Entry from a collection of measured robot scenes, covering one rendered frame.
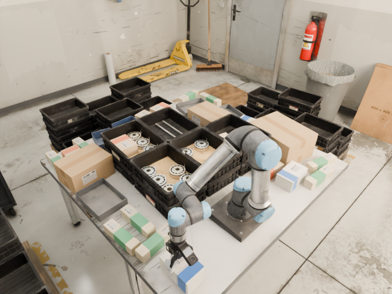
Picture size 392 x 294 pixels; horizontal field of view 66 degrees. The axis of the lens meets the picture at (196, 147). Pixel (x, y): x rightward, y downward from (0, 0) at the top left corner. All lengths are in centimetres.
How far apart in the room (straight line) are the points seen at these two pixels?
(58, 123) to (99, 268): 147
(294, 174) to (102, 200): 123
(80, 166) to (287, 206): 131
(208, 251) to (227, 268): 14
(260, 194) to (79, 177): 112
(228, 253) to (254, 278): 80
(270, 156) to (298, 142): 93
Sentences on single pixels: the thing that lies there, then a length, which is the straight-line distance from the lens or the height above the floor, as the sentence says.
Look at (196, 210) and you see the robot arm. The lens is 132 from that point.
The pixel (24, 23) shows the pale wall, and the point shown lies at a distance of 472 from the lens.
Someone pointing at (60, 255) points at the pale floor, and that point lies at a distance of 273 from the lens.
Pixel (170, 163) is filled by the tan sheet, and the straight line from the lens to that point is 200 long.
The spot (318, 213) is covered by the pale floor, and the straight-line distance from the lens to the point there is 300.
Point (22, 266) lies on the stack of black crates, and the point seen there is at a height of 38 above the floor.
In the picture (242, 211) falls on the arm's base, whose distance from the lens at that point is 175.
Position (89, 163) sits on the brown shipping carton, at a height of 86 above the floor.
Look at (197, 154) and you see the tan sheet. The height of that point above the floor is 83.
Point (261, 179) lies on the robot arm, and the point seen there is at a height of 117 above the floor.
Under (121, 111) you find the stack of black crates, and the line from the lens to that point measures 336.
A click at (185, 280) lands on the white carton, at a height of 80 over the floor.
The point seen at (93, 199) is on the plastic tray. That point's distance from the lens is 203.
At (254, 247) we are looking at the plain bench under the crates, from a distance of 173.
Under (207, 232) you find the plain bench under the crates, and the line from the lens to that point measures 176.
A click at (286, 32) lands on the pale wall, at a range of 480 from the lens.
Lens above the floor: 208
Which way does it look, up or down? 36 degrees down
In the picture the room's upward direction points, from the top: straight up
